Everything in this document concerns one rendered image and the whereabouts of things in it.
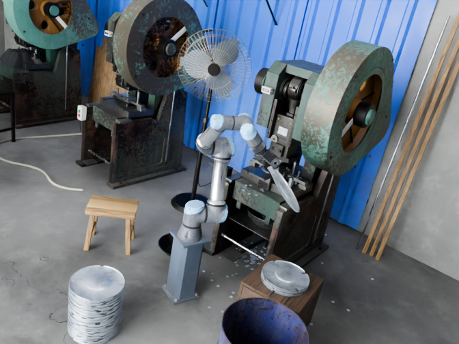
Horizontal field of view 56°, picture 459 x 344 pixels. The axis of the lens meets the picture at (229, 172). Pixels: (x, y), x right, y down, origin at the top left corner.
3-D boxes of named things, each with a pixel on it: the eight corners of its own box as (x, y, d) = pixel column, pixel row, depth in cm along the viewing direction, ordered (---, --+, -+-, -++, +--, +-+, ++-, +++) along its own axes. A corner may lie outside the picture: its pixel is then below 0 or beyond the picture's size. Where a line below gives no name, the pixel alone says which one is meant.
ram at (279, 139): (282, 160, 293) (292, 118, 281) (264, 151, 301) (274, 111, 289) (295, 155, 306) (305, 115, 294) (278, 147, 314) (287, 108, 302)
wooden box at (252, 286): (285, 359, 250) (299, 312, 236) (230, 325, 266) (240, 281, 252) (310, 321, 282) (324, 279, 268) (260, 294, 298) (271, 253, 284)
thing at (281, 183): (302, 210, 222) (304, 209, 222) (273, 163, 226) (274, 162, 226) (293, 213, 251) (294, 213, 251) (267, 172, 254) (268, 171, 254)
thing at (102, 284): (120, 302, 224) (121, 302, 223) (63, 298, 219) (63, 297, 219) (127, 268, 250) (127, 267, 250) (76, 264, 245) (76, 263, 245)
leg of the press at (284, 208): (268, 293, 301) (299, 179, 265) (255, 284, 307) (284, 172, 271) (328, 248, 370) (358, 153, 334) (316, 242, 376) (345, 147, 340)
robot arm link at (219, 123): (189, 137, 258) (214, 107, 213) (207, 138, 261) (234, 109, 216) (190, 156, 255) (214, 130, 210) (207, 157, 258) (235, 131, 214)
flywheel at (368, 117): (394, 122, 303) (341, 194, 274) (367, 113, 313) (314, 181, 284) (405, 33, 249) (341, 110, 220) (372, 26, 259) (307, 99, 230)
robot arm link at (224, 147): (199, 219, 270) (208, 133, 259) (222, 219, 275) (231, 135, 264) (204, 226, 259) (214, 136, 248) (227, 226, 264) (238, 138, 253)
